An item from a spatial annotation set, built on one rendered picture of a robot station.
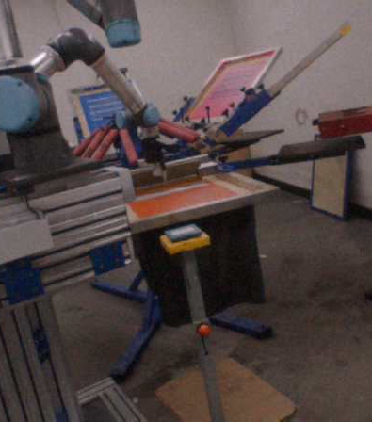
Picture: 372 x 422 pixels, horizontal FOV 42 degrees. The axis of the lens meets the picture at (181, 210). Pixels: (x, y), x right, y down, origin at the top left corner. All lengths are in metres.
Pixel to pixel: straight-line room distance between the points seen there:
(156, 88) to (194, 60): 0.61
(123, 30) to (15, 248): 0.52
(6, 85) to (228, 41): 5.78
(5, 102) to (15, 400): 0.88
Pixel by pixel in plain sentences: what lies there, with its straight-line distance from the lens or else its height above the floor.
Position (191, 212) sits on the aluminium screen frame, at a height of 0.98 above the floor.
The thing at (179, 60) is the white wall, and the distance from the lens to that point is 6.54.
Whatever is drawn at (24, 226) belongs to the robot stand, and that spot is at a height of 1.16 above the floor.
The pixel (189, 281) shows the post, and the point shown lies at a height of 0.81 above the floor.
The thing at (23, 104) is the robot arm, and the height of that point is 1.42.
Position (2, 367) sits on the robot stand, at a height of 0.72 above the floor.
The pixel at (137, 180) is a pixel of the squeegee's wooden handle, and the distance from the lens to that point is 2.24.
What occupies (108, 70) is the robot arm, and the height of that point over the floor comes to 1.51.
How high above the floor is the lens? 1.39
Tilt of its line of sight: 14 degrees down
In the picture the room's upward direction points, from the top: 11 degrees counter-clockwise
